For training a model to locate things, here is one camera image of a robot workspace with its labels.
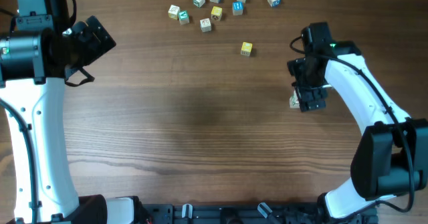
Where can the white block red side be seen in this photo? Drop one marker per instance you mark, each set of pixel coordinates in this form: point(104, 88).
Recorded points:
point(205, 25)

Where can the yellow top block lower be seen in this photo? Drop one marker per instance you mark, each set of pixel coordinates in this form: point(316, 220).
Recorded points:
point(246, 49)

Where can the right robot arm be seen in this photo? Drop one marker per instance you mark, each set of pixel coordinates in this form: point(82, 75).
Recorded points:
point(391, 157)

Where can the yellow edge block far left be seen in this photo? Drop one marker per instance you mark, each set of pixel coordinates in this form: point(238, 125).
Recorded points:
point(173, 12)

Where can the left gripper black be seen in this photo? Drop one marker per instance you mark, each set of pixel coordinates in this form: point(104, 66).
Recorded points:
point(98, 43)

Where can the blue H block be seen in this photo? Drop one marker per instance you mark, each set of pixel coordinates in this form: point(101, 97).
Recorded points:
point(237, 8)

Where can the green V block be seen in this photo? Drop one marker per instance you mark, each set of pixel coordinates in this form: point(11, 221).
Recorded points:
point(183, 17)

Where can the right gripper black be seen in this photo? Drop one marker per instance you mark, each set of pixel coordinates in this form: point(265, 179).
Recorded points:
point(295, 67)

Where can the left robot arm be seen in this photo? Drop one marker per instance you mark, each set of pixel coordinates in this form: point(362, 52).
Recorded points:
point(43, 48)

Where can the yellow top block upper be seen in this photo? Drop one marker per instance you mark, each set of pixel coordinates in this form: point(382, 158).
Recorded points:
point(216, 13)

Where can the red A block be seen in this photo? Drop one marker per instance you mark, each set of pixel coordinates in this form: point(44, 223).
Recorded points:
point(293, 101)

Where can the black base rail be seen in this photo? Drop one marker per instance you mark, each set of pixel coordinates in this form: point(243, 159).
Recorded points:
point(298, 213)

